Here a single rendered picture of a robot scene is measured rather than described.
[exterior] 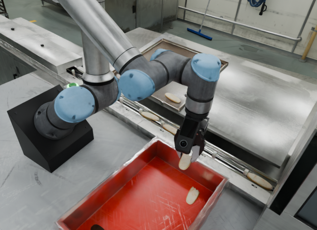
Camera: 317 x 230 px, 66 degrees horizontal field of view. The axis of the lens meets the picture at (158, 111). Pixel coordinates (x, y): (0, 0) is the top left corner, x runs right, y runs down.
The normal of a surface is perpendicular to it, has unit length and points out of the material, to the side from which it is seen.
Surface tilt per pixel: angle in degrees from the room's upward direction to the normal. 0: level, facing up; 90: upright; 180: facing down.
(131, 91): 87
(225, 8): 90
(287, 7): 90
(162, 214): 0
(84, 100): 45
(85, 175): 0
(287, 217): 90
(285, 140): 10
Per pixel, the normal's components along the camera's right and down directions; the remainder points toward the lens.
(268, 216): -0.63, 0.44
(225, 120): -0.04, -0.70
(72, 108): 0.56, -0.25
